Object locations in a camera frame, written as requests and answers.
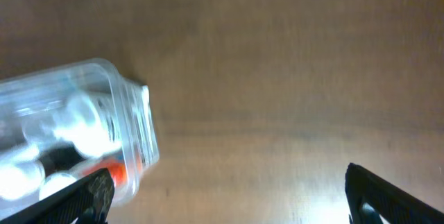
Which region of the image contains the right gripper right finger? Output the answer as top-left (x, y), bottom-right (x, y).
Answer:
top-left (345, 163), bottom-right (443, 224)

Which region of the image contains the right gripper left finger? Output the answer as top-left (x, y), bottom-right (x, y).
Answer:
top-left (1, 169), bottom-right (114, 224)

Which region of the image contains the black bottle white cap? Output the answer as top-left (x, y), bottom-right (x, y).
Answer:
top-left (0, 146), bottom-right (86, 203)

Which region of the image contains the orange tube white cap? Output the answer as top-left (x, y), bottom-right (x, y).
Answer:
top-left (39, 155), bottom-right (129, 200)

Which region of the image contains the clear plastic container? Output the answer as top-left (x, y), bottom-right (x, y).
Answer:
top-left (1, 59), bottom-right (160, 218)

